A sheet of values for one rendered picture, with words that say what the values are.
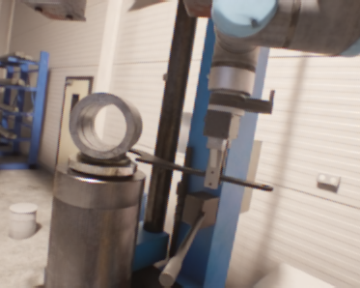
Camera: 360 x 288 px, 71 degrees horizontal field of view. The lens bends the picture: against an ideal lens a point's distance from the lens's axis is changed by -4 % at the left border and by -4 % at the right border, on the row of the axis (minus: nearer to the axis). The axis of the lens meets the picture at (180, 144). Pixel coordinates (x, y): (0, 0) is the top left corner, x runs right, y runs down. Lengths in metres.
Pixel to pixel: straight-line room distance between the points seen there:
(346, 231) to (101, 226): 2.07
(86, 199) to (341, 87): 2.15
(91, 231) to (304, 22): 0.54
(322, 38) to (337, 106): 1.97
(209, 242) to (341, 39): 0.72
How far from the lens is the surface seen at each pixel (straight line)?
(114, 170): 0.59
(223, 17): 0.40
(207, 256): 0.96
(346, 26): 0.44
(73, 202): 0.59
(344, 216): 2.40
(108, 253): 0.63
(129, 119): 0.57
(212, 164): 0.52
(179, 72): 0.95
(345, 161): 2.35
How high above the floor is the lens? 1.62
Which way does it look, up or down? 5 degrees down
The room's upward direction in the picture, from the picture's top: 9 degrees clockwise
